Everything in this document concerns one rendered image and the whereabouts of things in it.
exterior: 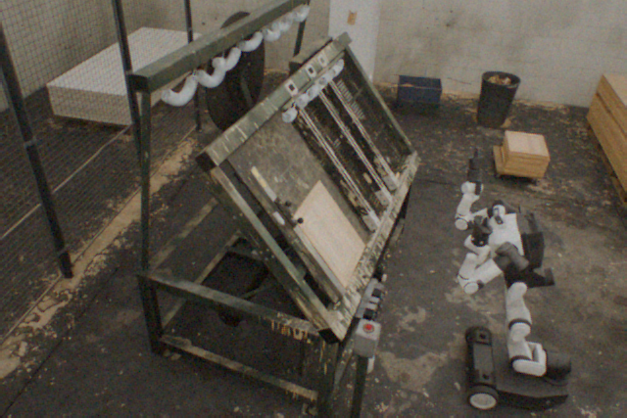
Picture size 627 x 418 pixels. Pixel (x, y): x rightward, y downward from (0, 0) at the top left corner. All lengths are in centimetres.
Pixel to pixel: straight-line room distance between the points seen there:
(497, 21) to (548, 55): 91
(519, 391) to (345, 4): 469
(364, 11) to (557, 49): 309
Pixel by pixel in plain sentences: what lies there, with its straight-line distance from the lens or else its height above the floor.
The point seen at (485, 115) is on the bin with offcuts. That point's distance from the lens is 744.
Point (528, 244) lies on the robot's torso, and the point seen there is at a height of 132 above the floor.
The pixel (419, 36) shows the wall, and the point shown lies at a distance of 815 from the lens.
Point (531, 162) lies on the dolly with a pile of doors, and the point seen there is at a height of 29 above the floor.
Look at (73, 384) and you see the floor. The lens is 411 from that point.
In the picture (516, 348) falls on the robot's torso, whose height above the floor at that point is 40.
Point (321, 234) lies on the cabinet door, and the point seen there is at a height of 115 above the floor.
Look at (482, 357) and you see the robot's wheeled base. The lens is 400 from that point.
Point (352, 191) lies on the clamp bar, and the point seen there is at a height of 118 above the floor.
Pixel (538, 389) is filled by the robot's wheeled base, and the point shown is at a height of 17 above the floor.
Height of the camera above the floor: 317
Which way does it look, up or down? 34 degrees down
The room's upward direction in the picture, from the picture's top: 3 degrees clockwise
